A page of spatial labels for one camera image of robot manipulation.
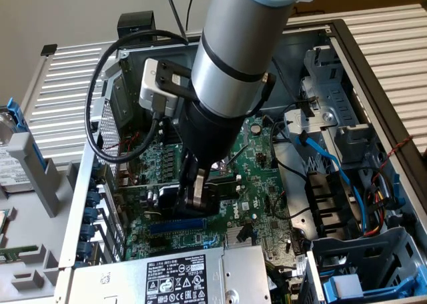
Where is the metal CPU socket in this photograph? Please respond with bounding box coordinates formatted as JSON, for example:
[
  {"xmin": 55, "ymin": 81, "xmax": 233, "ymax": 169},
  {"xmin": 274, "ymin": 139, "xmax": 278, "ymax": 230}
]
[{"xmin": 209, "ymin": 150, "xmax": 236, "ymax": 180}]

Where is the grey plastic disk bay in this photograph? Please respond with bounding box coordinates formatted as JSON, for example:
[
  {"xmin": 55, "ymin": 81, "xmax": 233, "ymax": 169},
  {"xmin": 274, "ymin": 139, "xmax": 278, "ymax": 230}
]
[{"xmin": 298, "ymin": 225, "xmax": 427, "ymax": 304}]

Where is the pale grey square pad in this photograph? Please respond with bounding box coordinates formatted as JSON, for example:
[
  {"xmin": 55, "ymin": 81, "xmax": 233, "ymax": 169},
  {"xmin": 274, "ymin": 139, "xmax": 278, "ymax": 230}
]
[{"xmin": 332, "ymin": 273, "xmax": 364, "ymax": 298}]

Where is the small black table bracket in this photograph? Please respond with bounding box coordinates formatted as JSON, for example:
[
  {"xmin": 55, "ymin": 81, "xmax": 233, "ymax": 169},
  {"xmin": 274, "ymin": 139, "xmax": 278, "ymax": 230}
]
[{"xmin": 39, "ymin": 43, "xmax": 59, "ymax": 57}]

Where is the green RAM stick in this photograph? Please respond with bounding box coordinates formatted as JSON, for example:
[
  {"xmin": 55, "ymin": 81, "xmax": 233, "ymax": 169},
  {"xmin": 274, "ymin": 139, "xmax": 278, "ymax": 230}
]
[{"xmin": 0, "ymin": 245, "xmax": 39, "ymax": 264}]

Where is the blue hard disk bracket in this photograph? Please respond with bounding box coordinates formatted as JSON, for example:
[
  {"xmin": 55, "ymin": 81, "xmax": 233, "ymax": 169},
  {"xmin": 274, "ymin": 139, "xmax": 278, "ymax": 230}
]
[{"xmin": 6, "ymin": 97, "xmax": 47, "ymax": 171}]

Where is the black flat power connector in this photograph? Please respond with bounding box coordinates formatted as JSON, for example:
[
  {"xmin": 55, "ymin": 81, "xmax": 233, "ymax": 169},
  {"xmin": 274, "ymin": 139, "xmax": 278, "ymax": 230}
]
[{"xmin": 293, "ymin": 96, "xmax": 318, "ymax": 119}]

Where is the silver hard disk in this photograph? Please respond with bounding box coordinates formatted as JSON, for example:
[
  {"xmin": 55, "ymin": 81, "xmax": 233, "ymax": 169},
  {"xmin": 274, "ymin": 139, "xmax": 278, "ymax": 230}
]
[{"xmin": 0, "ymin": 112, "xmax": 34, "ymax": 194}]

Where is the black wire with flat connector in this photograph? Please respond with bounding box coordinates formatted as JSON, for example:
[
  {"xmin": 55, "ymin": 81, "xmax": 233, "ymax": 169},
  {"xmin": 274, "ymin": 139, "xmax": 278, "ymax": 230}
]
[{"xmin": 272, "ymin": 57, "xmax": 303, "ymax": 103}]

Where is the black angled wire connector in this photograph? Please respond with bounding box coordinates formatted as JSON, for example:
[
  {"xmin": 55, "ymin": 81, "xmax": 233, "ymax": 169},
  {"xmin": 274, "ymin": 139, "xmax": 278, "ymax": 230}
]
[{"xmin": 235, "ymin": 223, "xmax": 252, "ymax": 244}]

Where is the blue SATA wire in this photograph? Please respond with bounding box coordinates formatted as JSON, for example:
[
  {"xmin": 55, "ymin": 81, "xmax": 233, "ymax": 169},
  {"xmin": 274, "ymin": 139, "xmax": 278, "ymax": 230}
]
[{"xmin": 295, "ymin": 130, "xmax": 368, "ymax": 235}]

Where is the short black expansion slot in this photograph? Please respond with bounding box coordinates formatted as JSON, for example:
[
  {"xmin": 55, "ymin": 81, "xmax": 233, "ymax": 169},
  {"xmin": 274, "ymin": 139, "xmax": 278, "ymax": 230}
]
[{"xmin": 149, "ymin": 236, "xmax": 176, "ymax": 249}]

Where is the metal socket cover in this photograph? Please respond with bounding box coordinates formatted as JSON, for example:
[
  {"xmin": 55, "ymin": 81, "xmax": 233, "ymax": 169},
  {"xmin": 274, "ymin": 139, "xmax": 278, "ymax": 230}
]
[{"xmin": 226, "ymin": 140, "xmax": 251, "ymax": 167}]

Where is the blue plastic latch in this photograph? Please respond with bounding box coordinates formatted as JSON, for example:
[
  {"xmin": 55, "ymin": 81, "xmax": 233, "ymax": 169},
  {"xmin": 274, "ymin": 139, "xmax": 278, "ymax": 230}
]
[{"xmin": 390, "ymin": 172, "xmax": 407, "ymax": 213}]

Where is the blue disk caddy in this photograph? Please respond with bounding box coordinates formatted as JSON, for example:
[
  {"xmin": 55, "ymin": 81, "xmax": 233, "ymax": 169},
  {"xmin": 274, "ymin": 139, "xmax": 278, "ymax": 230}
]
[{"xmin": 320, "ymin": 267, "xmax": 427, "ymax": 301}]

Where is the open grey PC case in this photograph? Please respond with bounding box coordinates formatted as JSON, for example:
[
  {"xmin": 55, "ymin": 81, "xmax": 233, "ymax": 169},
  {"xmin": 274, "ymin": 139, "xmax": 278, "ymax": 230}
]
[{"xmin": 55, "ymin": 17, "xmax": 427, "ymax": 304}]

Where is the grey plastic parts rack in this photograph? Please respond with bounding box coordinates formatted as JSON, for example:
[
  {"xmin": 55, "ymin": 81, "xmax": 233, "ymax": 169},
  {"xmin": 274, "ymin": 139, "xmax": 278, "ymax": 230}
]
[{"xmin": 0, "ymin": 132, "xmax": 83, "ymax": 303}]

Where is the thin black cable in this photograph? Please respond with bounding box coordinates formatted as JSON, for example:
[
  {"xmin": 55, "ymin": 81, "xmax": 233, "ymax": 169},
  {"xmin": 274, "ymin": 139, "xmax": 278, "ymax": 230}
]
[{"xmin": 185, "ymin": 0, "xmax": 196, "ymax": 31}]

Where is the thick black camera cable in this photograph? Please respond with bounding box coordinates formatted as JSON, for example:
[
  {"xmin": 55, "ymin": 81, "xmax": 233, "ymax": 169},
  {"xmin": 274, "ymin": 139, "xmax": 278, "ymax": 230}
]
[{"xmin": 83, "ymin": 0, "xmax": 190, "ymax": 164}]

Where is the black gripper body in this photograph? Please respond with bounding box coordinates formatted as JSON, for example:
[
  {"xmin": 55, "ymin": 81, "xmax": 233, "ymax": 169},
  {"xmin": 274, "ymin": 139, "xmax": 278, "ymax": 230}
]
[{"xmin": 178, "ymin": 99, "xmax": 248, "ymax": 172}]

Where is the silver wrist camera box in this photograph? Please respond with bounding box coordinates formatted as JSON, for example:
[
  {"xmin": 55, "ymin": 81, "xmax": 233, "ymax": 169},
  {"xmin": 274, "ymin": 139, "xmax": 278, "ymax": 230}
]
[{"xmin": 138, "ymin": 57, "xmax": 179, "ymax": 117}]

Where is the silver metal bracket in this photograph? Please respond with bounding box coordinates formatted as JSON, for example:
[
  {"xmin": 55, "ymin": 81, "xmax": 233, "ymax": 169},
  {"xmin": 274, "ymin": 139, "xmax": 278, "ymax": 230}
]
[{"xmin": 283, "ymin": 109, "xmax": 323, "ymax": 143}]

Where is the black block fixture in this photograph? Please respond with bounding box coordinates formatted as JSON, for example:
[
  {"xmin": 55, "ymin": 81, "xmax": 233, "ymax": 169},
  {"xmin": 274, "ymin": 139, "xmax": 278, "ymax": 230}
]
[{"xmin": 116, "ymin": 10, "xmax": 158, "ymax": 49}]

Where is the yellow red black wire bundle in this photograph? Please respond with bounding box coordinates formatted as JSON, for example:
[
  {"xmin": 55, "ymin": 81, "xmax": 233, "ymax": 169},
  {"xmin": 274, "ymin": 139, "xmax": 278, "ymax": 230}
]
[{"xmin": 362, "ymin": 183, "xmax": 390, "ymax": 238}]

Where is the grey metal disk bay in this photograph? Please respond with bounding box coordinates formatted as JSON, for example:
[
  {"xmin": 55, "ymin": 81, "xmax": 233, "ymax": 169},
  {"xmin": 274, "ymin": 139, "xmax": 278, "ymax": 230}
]
[{"xmin": 300, "ymin": 45, "xmax": 380, "ymax": 167}]

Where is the black RAM slot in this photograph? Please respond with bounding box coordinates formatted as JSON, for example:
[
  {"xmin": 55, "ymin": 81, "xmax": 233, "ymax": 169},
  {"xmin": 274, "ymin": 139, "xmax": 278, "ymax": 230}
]
[{"xmin": 208, "ymin": 174, "xmax": 242, "ymax": 188}]

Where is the green GPU with black shroud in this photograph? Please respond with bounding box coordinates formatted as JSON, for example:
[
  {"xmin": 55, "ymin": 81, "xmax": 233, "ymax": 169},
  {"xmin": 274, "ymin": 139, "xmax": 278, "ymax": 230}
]
[{"xmin": 111, "ymin": 181, "xmax": 220, "ymax": 231}]

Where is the blue card retention latch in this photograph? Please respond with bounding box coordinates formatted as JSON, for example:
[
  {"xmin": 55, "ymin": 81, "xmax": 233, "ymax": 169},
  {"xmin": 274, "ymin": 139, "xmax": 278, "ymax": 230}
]
[{"xmin": 73, "ymin": 159, "xmax": 103, "ymax": 269}]

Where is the green Dell motherboard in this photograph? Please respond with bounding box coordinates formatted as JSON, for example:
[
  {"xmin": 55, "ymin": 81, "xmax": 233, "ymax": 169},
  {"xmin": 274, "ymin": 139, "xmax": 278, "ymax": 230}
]
[{"xmin": 115, "ymin": 112, "xmax": 310, "ymax": 261}]

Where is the silver chipset heat sink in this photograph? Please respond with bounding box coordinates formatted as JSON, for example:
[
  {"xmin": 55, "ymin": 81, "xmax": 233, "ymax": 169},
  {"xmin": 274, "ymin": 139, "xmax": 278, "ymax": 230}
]
[{"xmin": 224, "ymin": 225, "xmax": 256, "ymax": 250}]

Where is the silver power supply unit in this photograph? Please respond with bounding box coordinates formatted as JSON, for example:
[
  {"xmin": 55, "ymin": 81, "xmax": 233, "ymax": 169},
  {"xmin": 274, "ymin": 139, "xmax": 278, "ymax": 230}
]
[{"xmin": 55, "ymin": 245, "xmax": 273, "ymax": 304}]

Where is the silver corner clamp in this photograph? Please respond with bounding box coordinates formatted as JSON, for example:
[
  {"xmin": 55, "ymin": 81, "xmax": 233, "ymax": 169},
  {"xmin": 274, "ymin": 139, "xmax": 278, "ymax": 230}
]
[{"xmin": 97, "ymin": 46, "xmax": 120, "ymax": 82}]

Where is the red and black twisted wire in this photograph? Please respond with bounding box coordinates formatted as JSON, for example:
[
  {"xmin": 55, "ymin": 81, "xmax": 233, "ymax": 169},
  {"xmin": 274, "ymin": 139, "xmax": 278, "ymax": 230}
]
[{"xmin": 365, "ymin": 134, "xmax": 415, "ymax": 193}]

